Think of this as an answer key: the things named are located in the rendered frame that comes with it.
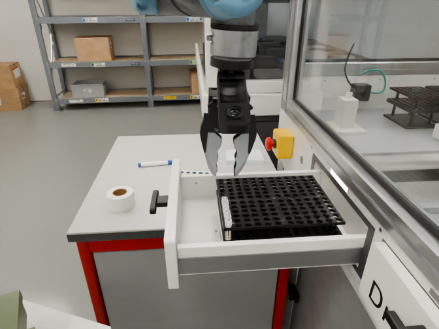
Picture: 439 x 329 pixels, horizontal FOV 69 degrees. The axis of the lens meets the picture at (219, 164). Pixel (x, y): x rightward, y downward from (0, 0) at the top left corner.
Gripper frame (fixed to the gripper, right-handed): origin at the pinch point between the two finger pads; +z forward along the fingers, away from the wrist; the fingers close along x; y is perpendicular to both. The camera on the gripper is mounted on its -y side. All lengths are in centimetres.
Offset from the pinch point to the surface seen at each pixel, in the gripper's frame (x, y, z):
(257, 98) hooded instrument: -20, 82, 9
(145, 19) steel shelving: 69, 364, -3
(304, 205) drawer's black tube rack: -15.9, -1.1, 6.5
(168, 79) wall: 47, 414, 77
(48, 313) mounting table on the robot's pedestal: 31.3, -11.9, 23.1
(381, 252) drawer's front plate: -22.0, -17.7, 3.3
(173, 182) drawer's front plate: 10.0, 4.3, 5.2
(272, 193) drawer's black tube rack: -10.4, 3.4, 6.9
